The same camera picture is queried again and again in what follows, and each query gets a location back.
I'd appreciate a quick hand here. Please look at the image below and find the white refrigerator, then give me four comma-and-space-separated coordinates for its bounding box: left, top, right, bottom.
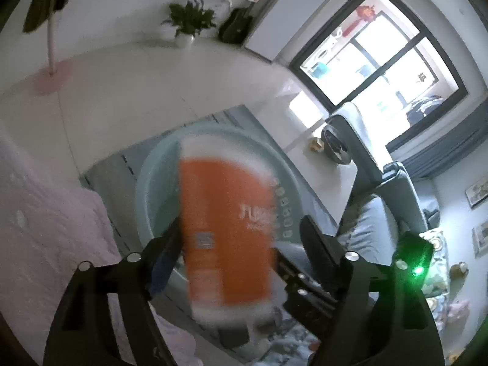
244, 0, 349, 62

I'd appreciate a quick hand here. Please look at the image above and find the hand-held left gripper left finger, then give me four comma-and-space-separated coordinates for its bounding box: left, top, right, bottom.
43, 217, 184, 366

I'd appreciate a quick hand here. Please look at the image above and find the light green laundry basket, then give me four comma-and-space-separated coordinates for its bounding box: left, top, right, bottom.
134, 125, 306, 313

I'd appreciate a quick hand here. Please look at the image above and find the orange and white packet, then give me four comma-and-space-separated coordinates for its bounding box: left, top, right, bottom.
178, 133, 281, 325

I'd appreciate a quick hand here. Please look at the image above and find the dark-framed glass door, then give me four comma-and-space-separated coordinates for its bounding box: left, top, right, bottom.
290, 0, 469, 108

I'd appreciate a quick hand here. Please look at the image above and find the brown hanging bag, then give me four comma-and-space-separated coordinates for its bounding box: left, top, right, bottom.
23, 0, 52, 33

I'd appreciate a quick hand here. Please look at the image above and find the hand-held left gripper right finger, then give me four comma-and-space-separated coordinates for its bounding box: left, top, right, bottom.
299, 215, 447, 366

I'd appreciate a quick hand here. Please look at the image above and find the pink plush toy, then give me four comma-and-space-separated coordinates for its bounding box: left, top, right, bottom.
448, 299, 469, 319

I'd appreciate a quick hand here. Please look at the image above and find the round metal dish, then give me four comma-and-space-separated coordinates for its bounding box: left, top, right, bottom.
321, 125, 353, 165

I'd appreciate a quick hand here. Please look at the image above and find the grey sofa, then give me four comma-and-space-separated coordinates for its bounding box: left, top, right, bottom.
324, 101, 443, 271

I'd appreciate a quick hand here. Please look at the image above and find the potted green plant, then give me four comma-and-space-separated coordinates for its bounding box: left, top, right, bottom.
162, 2, 216, 48

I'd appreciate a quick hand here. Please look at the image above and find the floral cushion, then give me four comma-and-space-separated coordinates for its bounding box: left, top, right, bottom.
419, 229, 451, 298

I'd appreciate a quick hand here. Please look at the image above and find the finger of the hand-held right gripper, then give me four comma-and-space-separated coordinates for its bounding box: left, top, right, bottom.
272, 248, 337, 337

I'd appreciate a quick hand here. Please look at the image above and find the pink coat rack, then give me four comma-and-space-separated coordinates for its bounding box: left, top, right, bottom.
32, 0, 74, 94

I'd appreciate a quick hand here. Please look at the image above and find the framed wall picture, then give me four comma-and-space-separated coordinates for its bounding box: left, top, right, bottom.
473, 224, 488, 254
465, 183, 488, 209

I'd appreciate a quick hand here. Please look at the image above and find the pink lace tablecloth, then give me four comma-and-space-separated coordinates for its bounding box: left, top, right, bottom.
0, 122, 199, 366

